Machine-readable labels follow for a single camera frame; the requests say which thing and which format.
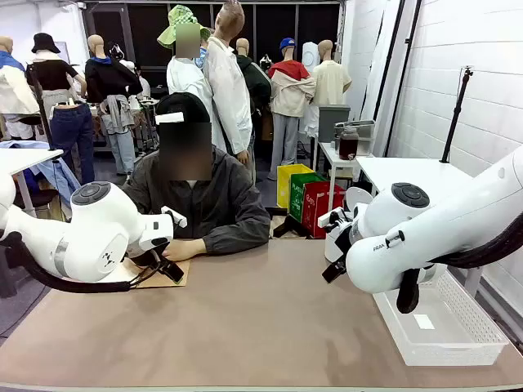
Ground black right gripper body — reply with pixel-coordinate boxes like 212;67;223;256
331;215;355;265

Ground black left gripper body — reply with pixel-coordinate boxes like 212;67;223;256
128;244;171;270

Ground spiral notebook kraft cover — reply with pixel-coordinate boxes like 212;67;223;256
120;256;191;289

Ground person's left forearm grey sleeve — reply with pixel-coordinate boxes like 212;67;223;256
202;220;271;257

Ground person's left hand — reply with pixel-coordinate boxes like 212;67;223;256
162;238;208;262

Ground red recycling bin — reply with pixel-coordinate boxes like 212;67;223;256
301;180;346;240

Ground white lidded trash bin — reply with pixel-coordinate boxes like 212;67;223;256
324;186;373;263

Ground wooden and black stand pile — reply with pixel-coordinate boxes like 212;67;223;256
264;206;314;240

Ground yellow recycling bin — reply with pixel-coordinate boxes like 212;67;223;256
276;163;315;209

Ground person in grey jacket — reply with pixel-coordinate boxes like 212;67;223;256
121;145;271;256

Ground small white table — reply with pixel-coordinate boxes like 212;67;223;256
313;140;375;201

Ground brown glass jar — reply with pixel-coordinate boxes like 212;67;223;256
338;126;360;161

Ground white label in basket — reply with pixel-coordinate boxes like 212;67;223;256
412;313;436;332

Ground stacked metal trays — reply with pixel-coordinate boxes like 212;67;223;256
333;118;376;157

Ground blue clothes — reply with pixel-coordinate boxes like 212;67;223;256
0;140;82;199

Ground grey box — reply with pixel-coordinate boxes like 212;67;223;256
317;105;351;143

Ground white perforated plastic basket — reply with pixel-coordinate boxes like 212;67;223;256
372;269;510;368

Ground white desk with grey legs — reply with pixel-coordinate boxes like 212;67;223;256
0;147;65;217

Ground mannequin with blue cap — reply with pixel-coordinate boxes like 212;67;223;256
266;37;318;181

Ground black cap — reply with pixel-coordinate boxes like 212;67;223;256
154;91;212;124

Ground mannequin in cream shirt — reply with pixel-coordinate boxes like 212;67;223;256
309;39;353;108

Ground black tripod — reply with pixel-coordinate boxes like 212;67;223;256
439;66;475;164

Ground mannequin with black hat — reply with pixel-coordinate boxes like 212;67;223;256
25;32;97;185

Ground mannequin in black jacket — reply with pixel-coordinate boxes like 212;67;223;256
84;33;145;176

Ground mannequin in dark green jacket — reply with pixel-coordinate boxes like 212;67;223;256
235;38;274;123

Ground tall mannequin in white shirt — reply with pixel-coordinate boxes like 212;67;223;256
202;0;255;167

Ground mannequin in blue white jacket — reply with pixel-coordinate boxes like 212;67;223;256
0;35;41;140

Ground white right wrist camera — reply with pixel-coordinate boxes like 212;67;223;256
317;207;345;230

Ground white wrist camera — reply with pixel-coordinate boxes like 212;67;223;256
317;207;345;230
160;205;189;229

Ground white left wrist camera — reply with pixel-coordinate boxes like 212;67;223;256
160;205;189;229

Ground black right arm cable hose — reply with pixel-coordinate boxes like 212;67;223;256
395;212;523;315

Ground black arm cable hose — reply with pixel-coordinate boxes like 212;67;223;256
0;230;164;294
395;212;523;315

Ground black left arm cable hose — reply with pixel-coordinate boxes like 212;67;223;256
0;230;164;294

